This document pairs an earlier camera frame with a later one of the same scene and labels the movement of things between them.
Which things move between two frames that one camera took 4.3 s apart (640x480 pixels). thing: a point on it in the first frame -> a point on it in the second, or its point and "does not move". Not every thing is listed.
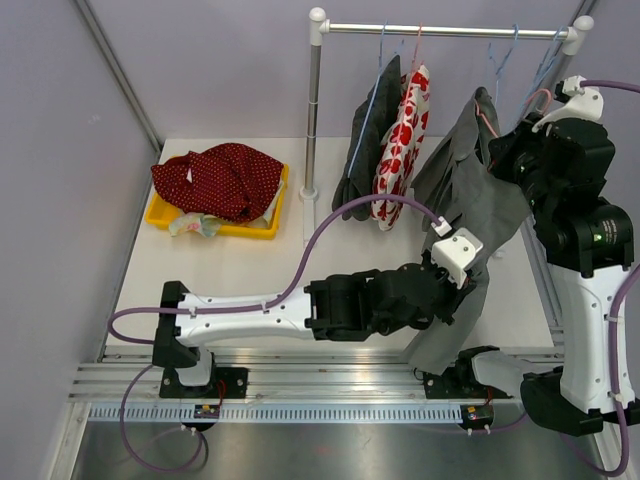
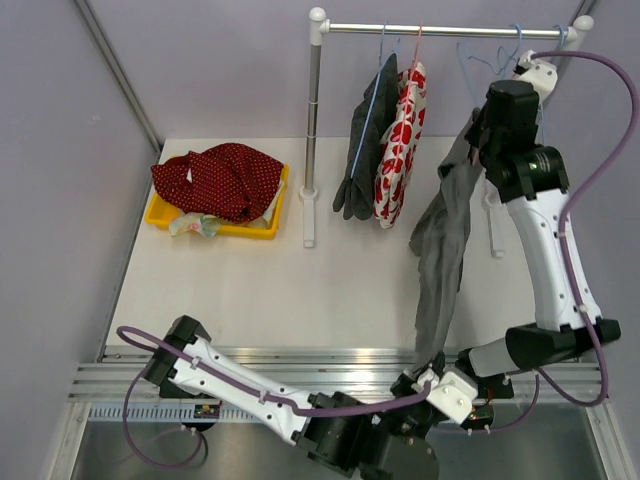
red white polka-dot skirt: x=227 y=181 does not move
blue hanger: x=496 y=66 -> x=459 y=46
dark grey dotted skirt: x=372 y=118 does not move
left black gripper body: x=444 y=305 -> x=411 y=421
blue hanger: x=384 y=57 does not move
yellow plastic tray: x=161 y=212 does not move
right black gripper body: x=519 y=162 -> x=479 y=136
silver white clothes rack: x=572 y=34 does not move
